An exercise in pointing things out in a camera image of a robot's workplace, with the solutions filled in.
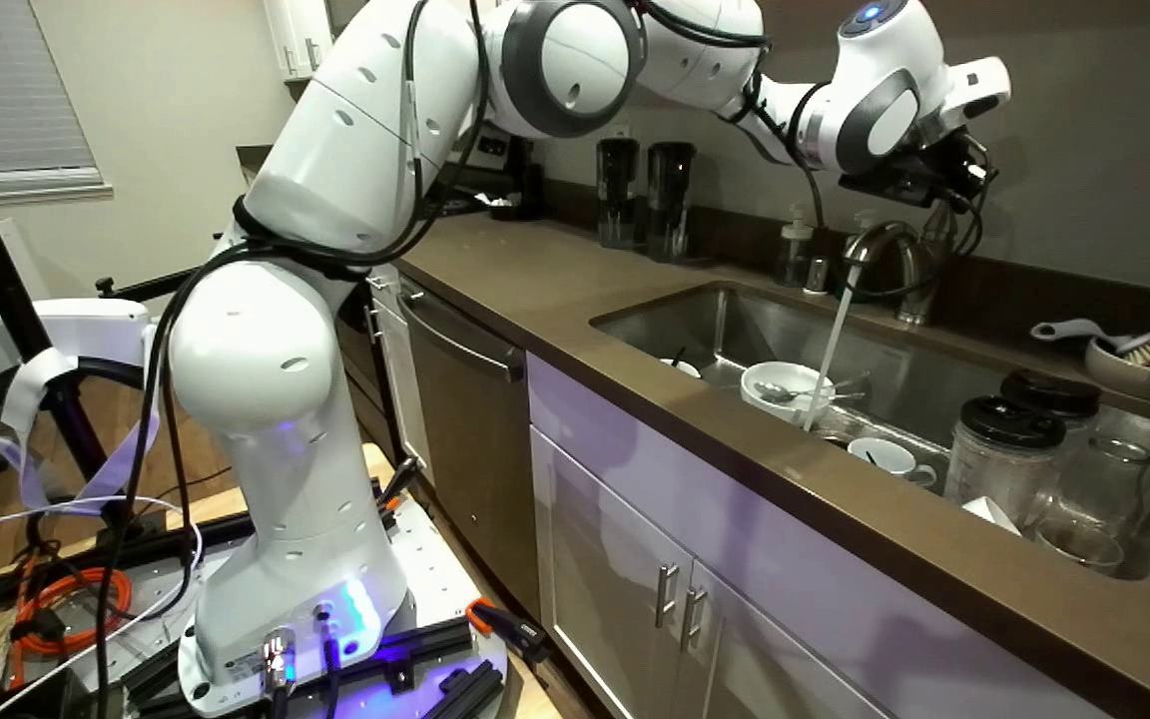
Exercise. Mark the dark tall container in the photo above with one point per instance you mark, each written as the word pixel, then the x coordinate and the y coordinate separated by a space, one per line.
pixel 618 194

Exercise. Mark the stainless steel dishwasher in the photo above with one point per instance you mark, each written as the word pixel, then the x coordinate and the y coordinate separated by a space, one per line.
pixel 467 443

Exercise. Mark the small metal cup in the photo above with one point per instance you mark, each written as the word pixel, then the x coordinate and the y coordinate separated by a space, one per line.
pixel 817 278

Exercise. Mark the white mug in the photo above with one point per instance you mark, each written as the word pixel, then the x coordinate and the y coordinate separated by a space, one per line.
pixel 889 461

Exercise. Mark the white plastic frame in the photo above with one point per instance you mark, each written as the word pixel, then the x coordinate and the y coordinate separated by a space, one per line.
pixel 83 335

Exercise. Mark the stainless steel sink basin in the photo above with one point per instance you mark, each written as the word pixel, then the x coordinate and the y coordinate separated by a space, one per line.
pixel 737 335

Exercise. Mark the white upper cabinets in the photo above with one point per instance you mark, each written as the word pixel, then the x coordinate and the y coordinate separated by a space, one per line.
pixel 297 38

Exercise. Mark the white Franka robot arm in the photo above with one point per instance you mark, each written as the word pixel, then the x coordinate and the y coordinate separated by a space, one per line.
pixel 268 400

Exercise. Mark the clear soap dispenser white pump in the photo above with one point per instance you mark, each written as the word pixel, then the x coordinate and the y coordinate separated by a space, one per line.
pixel 797 255

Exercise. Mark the black countertop appliance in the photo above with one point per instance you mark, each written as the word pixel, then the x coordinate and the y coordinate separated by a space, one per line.
pixel 510 175

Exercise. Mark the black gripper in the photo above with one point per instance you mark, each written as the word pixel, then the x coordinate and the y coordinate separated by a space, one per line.
pixel 917 171

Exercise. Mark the white cabinets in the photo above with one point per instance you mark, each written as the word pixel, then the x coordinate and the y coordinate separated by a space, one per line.
pixel 737 572
pixel 297 38

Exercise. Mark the running water stream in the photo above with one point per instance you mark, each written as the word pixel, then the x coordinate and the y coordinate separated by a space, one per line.
pixel 832 347

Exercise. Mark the white lower cabinets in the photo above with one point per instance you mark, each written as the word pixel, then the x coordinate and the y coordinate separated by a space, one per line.
pixel 737 572

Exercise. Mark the glass jar black lid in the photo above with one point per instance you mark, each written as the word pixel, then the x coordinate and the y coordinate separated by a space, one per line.
pixel 1000 461
pixel 1057 399

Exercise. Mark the white window blind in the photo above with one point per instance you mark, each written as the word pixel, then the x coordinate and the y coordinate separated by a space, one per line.
pixel 8 86

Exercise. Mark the clear glass jar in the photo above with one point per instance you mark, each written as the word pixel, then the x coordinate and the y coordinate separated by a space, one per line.
pixel 1097 507

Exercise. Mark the steel kitchen faucet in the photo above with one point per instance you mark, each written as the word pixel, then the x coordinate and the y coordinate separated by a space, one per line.
pixel 922 287

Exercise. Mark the white blue dish brush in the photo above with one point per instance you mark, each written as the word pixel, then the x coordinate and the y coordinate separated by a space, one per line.
pixel 1081 330

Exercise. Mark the white bowl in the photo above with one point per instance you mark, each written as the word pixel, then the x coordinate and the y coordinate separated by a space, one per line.
pixel 779 391

